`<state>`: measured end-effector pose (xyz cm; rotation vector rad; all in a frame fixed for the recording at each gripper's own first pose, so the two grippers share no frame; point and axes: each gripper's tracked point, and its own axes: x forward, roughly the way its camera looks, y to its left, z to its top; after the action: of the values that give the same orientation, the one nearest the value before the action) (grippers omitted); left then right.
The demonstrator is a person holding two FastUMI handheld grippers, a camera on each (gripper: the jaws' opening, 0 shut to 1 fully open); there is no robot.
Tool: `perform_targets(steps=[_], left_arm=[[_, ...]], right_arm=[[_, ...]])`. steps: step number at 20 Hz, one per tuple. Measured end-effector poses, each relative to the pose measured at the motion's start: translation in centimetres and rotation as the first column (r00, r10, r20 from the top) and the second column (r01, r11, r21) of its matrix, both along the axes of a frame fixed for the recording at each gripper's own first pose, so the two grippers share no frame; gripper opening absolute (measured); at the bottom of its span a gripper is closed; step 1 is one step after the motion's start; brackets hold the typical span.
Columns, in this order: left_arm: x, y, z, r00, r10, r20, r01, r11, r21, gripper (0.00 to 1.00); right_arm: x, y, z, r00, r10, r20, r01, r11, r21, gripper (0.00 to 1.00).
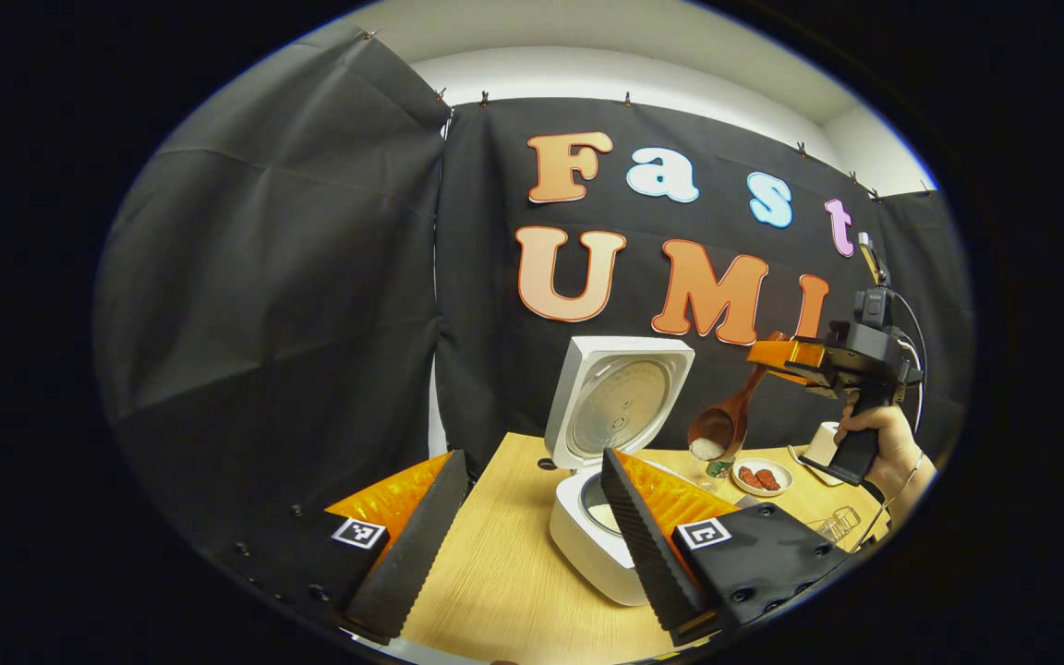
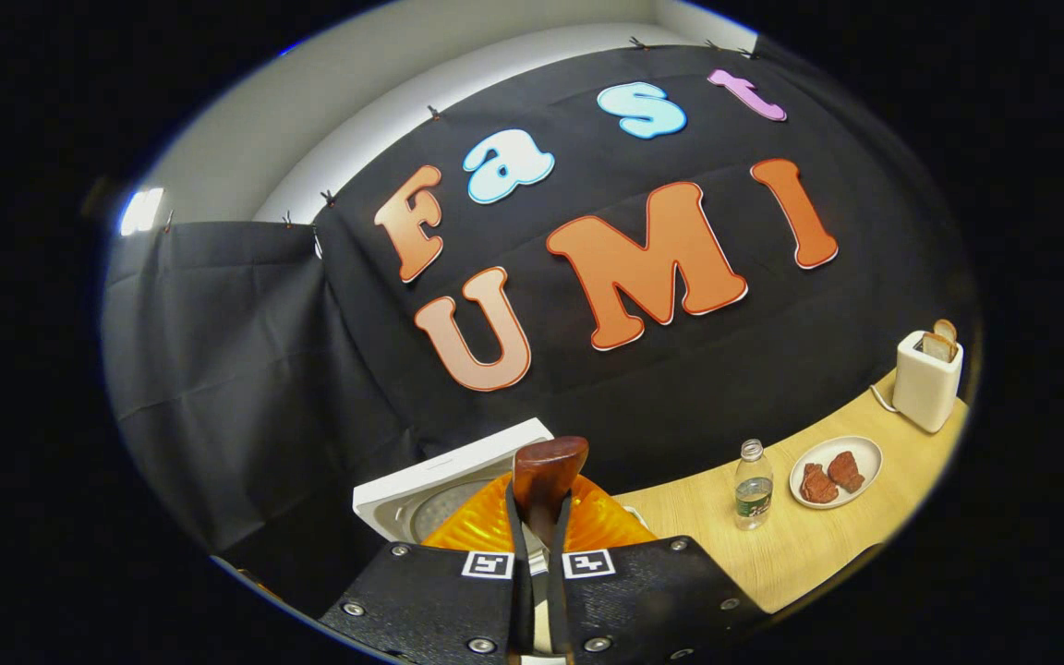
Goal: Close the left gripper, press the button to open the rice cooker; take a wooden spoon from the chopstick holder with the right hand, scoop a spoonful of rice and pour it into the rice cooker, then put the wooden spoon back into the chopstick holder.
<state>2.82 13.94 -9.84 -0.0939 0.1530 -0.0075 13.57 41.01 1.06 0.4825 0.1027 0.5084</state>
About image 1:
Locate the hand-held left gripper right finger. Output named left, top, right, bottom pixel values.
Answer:
left=600, top=448, right=852, bottom=647

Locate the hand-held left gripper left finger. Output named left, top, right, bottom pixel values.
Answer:
left=218, top=450, right=468, bottom=645

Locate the brown wooden spoon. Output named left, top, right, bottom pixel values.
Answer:
left=687, top=332, right=787, bottom=461

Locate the white rice cooker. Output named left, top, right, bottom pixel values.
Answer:
left=543, top=336, right=695, bottom=607

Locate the metal wire chopstick holder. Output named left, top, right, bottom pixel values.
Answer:
left=809, top=506, right=863, bottom=544

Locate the white toaster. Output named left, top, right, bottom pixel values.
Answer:
left=800, top=422, right=852, bottom=486

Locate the white round plate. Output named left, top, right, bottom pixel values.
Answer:
left=732, top=458, right=794, bottom=498

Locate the black backdrop cloth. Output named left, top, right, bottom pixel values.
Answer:
left=93, top=28, right=974, bottom=555

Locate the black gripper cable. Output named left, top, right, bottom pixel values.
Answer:
left=892, top=291, right=928, bottom=435

